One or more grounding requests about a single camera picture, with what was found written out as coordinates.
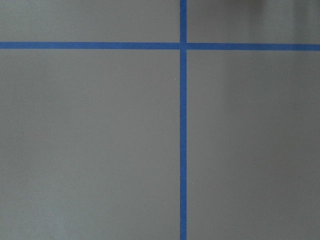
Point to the blue tape grid lines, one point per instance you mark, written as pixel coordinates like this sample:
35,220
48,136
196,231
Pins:
183,46

